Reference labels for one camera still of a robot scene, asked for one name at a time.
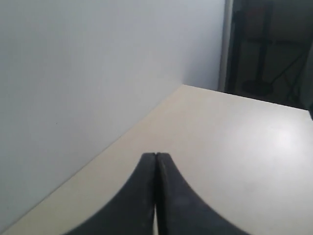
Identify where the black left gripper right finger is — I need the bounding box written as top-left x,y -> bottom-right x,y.
154,153 -> 246,235

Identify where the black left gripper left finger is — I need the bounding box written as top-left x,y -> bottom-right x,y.
67,153 -> 156,235

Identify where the black stand with round base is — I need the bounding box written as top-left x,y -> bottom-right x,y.
242,0 -> 313,103

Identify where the grey partition edge post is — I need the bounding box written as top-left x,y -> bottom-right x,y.
218,0 -> 234,92

